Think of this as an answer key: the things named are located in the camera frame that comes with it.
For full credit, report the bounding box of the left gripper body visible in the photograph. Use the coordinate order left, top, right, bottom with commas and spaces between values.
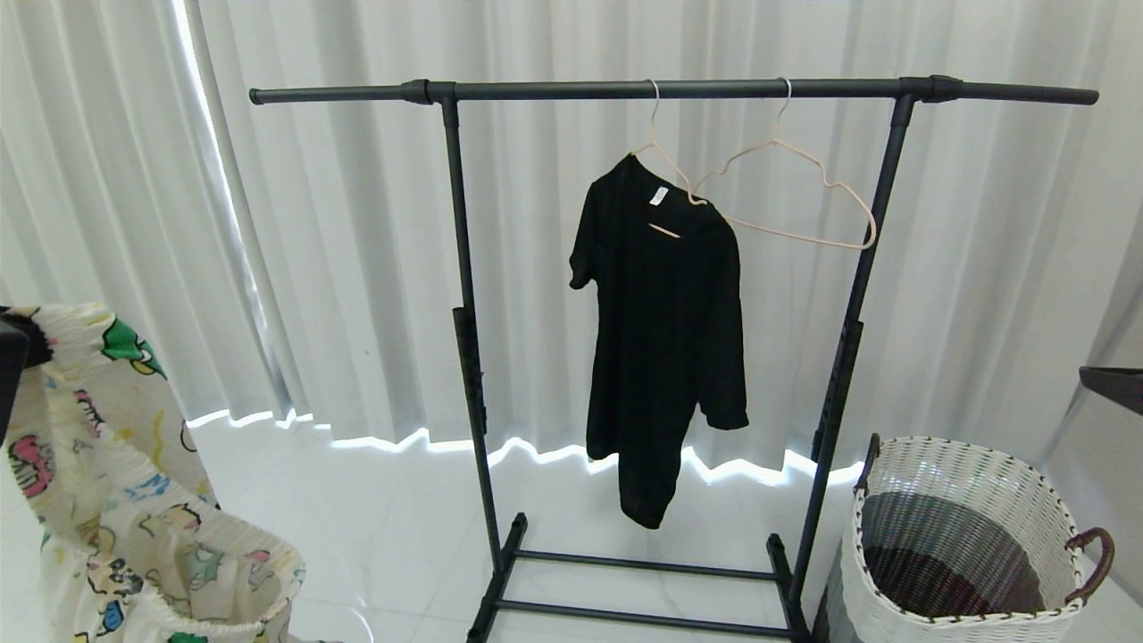
0, 308, 32, 446

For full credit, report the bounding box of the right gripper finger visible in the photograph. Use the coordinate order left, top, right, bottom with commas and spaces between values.
1079, 366, 1143, 416

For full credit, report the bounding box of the cream printed garment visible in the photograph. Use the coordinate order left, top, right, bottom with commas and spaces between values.
0, 304, 306, 643

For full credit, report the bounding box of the pink clothes hanger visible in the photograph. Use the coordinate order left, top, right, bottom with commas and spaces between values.
692, 79, 878, 251
630, 80, 708, 240

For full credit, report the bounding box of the black T-shirt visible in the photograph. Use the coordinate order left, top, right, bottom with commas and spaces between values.
569, 154, 750, 530

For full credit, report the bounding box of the white laundry basket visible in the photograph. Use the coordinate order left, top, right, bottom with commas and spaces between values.
839, 433, 1116, 643

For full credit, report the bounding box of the black clothes rack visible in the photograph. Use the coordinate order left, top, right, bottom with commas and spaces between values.
249, 75, 1099, 643

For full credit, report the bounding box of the white curtain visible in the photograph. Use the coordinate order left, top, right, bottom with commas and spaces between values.
0, 0, 1143, 488

